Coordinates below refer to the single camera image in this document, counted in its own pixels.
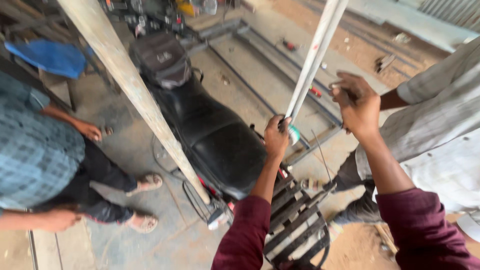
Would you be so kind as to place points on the person's right hand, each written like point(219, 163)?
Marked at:
point(360, 108)

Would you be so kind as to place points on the person's left hand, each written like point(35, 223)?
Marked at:
point(275, 140)

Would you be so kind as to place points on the person's left fingers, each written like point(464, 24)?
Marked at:
point(279, 120)

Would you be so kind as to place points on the person's right fingers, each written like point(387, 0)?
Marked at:
point(343, 90)

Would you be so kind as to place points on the white pole with green cap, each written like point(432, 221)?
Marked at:
point(315, 60)

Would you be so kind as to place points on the red hand tool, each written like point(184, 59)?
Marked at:
point(289, 45)
point(315, 91)

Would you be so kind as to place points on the small metal offcut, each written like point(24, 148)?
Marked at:
point(385, 63)

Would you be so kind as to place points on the thin metal rod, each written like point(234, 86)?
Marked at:
point(321, 155)

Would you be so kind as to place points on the black motorcycle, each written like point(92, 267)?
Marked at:
point(217, 146)

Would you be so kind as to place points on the black motorcycle tank bag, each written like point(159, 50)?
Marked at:
point(161, 60)

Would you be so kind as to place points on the corrugated metal sheet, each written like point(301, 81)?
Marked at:
point(453, 13)

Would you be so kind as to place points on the beige sandal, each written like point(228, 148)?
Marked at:
point(143, 223)
point(148, 182)

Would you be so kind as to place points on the blue cloth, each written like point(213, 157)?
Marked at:
point(48, 58)

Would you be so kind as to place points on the metal frame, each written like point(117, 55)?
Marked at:
point(262, 75)

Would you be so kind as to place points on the beige wooden post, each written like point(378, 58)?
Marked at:
point(127, 78)

